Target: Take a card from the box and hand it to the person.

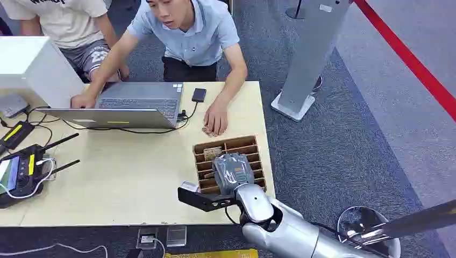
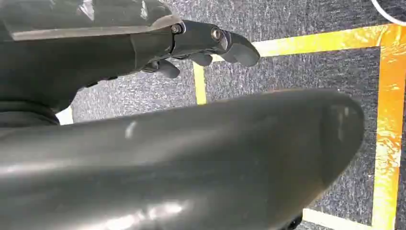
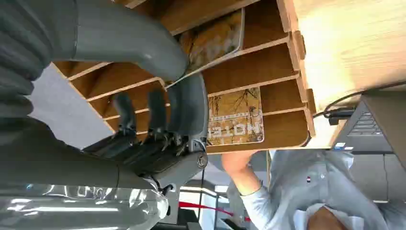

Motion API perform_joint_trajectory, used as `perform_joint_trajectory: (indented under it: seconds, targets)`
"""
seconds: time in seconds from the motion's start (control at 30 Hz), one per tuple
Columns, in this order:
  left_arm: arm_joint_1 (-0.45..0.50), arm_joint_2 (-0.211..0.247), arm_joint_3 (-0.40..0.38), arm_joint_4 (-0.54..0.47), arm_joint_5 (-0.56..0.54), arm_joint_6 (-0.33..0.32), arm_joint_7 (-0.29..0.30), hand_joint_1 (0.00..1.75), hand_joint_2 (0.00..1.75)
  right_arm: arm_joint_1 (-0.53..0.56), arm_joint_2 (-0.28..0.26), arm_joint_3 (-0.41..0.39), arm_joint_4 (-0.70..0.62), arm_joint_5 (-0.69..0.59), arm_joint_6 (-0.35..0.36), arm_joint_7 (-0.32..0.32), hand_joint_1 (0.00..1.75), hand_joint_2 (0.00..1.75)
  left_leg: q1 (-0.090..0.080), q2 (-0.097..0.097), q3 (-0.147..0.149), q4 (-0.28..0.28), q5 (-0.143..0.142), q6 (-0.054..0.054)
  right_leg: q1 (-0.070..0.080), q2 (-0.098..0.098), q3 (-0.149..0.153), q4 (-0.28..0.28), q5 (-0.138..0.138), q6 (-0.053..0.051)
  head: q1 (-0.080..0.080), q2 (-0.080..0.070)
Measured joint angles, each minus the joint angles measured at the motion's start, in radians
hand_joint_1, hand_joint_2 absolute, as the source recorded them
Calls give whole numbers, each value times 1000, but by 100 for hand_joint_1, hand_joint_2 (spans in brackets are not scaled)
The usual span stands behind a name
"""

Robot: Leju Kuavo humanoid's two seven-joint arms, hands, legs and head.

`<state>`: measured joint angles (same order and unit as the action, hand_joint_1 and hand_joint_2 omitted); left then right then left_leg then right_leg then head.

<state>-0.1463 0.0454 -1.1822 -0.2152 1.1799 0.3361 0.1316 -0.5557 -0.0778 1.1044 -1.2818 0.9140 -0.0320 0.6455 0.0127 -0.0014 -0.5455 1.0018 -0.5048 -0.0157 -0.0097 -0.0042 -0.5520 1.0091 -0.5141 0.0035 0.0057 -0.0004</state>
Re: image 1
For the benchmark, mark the person's left hand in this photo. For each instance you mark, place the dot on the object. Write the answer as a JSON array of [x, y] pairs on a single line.
[[215, 119]]

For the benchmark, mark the white box casing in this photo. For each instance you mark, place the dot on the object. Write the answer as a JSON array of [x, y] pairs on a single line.
[[32, 67]]

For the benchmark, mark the closed floor socket plate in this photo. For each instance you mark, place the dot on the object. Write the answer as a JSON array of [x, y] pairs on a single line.
[[176, 236]]

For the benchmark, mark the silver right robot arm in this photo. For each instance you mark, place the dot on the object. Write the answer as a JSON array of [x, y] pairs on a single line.
[[288, 235]]

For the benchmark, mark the person in blue shirt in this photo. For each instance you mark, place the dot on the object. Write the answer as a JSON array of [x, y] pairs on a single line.
[[199, 35]]

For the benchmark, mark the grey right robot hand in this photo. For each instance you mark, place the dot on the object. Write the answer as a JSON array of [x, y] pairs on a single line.
[[231, 171]]

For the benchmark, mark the floor socket with plug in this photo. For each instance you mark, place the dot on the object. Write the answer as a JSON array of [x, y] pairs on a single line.
[[146, 238]]

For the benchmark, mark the chrome stanchion post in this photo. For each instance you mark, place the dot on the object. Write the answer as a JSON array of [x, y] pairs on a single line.
[[392, 226]]

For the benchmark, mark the grey laptop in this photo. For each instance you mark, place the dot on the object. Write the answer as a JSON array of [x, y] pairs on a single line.
[[139, 105]]

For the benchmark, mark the flat grey device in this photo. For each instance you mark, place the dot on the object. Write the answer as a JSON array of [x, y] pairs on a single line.
[[12, 105]]

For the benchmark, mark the person's right hand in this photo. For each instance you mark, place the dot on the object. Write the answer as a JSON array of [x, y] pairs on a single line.
[[82, 101]]

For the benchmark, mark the black remote controller with antennas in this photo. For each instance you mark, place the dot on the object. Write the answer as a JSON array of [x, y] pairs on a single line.
[[21, 174]]

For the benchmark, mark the wooden slotted card box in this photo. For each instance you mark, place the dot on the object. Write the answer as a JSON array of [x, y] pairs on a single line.
[[246, 146]]

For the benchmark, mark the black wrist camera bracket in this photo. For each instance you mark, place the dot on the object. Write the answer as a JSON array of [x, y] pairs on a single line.
[[199, 201]]

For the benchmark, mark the red barrier belt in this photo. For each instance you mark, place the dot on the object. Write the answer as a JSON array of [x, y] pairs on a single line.
[[409, 58]]

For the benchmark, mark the black device with yellow label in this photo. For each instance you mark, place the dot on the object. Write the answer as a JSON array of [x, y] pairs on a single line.
[[15, 134]]

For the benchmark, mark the small black box device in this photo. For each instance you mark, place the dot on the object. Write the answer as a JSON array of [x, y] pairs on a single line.
[[199, 95]]

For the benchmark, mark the person in beige shirt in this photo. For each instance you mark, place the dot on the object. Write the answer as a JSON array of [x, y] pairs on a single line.
[[67, 25]]

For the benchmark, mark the grey standing column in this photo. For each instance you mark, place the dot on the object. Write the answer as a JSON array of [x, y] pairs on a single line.
[[313, 53]]

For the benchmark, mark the yellow floor strip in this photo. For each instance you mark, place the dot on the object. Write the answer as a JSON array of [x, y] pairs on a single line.
[[213, 254]]

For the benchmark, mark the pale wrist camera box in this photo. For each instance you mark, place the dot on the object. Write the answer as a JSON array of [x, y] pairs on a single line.
[[190, 186]]

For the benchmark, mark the dark round stanchion base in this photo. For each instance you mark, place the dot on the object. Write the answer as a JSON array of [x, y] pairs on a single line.
[[295, 12]]

